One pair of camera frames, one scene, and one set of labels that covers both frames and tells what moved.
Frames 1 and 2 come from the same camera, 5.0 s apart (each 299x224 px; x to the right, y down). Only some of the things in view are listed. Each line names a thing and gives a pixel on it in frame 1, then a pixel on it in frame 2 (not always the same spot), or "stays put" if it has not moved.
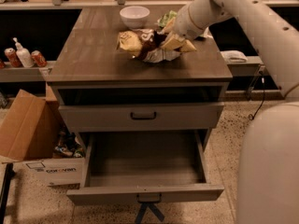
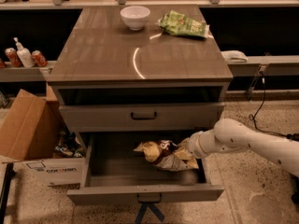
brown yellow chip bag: [145, 44] to [168, 155]
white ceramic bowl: [134, 17] stays put
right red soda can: [38, 59] stays put
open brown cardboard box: [38, 143] stays put
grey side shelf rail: [16, 74] stays put
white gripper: [184, 24] to [193, 145]
